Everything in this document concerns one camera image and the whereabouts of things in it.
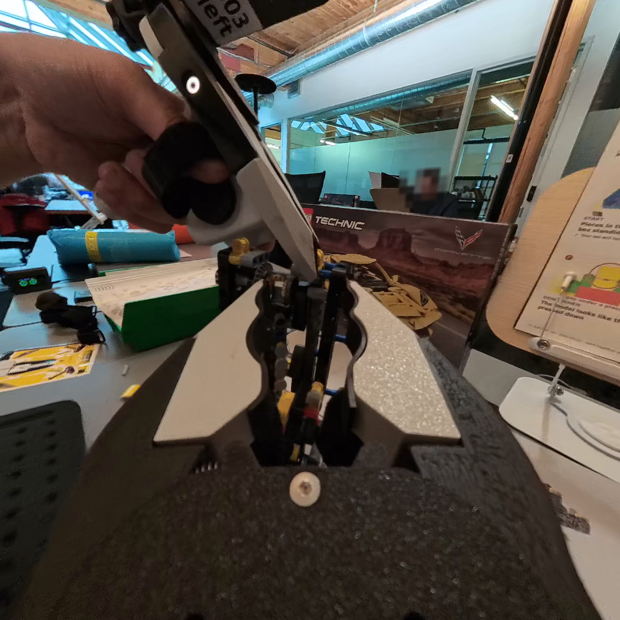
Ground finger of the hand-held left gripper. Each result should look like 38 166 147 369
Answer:
217 83 324 256
236 156 323 284

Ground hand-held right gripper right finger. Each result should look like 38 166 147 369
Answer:
346 280 462 462

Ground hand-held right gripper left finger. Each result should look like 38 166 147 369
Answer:
153 280 267 447

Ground black yellow lego car chassis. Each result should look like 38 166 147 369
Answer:
215 237 363 467

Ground lego set cardboard box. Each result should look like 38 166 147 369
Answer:
300 203 517 370

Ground person's left hand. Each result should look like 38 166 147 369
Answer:
0 31 231 234

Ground black round disc lamp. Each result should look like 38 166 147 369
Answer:
234 74 278 105

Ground black office chair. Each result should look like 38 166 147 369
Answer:
285 170 326 205

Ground green plastic bin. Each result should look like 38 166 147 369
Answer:
85 259 222 353

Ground white rounded pad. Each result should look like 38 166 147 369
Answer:
499 366 620 469

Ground teal rolled cloth bundle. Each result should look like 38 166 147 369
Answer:
47 228 181 266

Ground black handheld device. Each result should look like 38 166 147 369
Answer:
35 291 107 346

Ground small printed leaflet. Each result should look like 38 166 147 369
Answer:
0 342 101 393

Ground wooden board instruction sheet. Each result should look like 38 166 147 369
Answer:
486 123 620 382

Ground red office chair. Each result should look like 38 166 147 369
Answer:
0 193 50 239

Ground black device green lights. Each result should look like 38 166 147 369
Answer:
1 265 53 295

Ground silver ventilation duct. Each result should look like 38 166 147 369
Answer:
268 0 481 89

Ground wooden door post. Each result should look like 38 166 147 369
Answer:
498 0 597 224

